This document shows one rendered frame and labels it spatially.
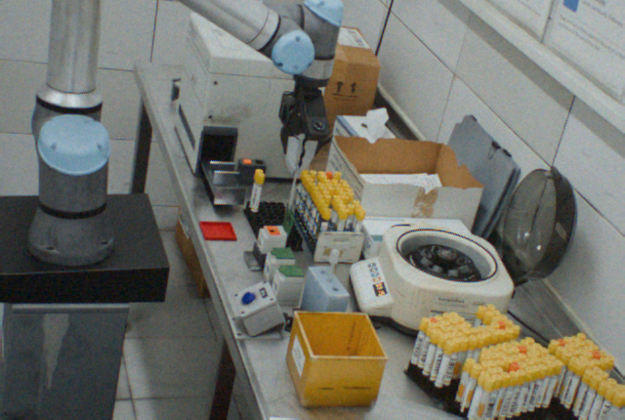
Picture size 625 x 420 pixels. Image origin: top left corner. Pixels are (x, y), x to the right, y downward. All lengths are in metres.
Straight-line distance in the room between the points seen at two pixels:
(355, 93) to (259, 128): 0.51
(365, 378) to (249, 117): 0.85
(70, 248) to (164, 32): 1.89
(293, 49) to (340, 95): 1.03
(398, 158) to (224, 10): 0.84
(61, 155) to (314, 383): 0.57
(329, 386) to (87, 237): 0.50
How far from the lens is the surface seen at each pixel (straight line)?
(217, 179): 2.37
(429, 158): 2.58
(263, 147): 2.49
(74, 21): 1.95
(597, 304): 2.14
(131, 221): 2.11
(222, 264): 2.16
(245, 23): 1.86
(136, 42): 3.75
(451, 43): 2.73
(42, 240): 1.97
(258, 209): 2.33
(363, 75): 2.90
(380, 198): 2.29
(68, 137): 1.91
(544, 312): 2.27
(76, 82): 1.99
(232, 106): 2.43
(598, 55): 2.16
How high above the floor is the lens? 1.95
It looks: 25 degrees down
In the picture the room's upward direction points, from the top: 12 degrees clockwise
